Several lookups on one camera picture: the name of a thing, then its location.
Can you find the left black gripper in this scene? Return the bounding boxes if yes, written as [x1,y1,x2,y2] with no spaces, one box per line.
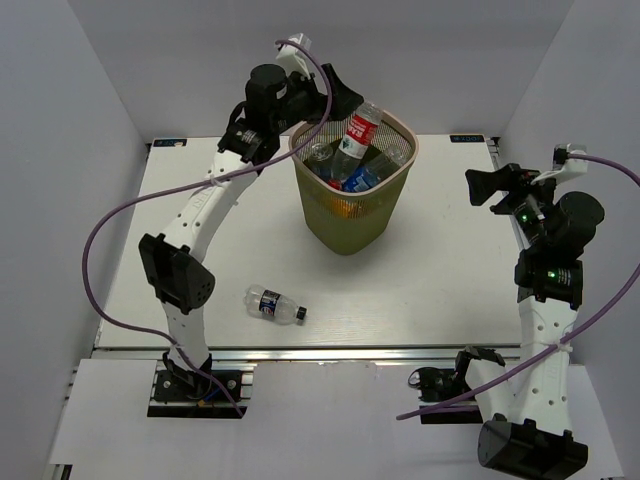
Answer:
[270,64,362,134]

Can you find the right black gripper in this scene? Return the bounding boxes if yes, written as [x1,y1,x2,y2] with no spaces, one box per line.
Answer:
[464,163,566,250]

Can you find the red label water bottle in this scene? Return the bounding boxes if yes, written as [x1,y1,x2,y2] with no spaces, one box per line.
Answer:
[329,101,384,187]

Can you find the blue label bottle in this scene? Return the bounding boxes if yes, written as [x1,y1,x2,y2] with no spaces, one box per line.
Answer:
[306,142,334,177]
[342,146,408,193]

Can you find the orange juice bottle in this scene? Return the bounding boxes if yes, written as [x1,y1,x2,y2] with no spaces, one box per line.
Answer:
[323,196,363,219]

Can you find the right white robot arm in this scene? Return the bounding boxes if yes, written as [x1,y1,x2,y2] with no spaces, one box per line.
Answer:
[451,164,605,479]

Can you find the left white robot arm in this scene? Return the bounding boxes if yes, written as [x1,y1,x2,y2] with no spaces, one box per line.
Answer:
[139,63,364,399]

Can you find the green mesh waste bin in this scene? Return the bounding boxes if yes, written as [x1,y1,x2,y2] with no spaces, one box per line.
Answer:
[289,111,419,255]

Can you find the right blue table label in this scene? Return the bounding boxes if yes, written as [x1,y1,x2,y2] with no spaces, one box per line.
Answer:
[449,134,485,143]

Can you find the black cap cola bottle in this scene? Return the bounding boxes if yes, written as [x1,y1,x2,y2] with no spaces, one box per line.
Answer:
[243,284,307,326]

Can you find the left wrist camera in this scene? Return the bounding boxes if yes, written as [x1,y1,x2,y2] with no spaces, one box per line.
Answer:
[276,33,311,79]

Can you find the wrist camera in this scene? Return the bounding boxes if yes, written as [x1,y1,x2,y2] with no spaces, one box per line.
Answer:
[276,33,311,79]
[531,143,588,185]

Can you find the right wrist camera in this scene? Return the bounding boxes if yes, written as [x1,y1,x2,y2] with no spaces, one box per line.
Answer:
[531,143,588,185]

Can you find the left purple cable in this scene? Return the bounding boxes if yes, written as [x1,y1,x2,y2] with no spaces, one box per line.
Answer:
[82,39,247,418]

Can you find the purple cable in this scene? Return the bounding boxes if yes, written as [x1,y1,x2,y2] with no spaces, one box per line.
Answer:
[396,154,640,421]
[82,39,247,418]

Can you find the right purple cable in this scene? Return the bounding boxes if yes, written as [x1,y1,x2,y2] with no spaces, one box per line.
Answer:
[396,154,640,421]

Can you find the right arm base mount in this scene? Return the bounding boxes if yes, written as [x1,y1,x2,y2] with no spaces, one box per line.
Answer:
[407,367,483,425]

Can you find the aluminium table frame rail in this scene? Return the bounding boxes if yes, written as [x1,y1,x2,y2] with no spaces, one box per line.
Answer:
[209,344,521,366]

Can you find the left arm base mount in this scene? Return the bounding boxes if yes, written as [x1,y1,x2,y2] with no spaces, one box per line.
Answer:
[147,362,253,420]

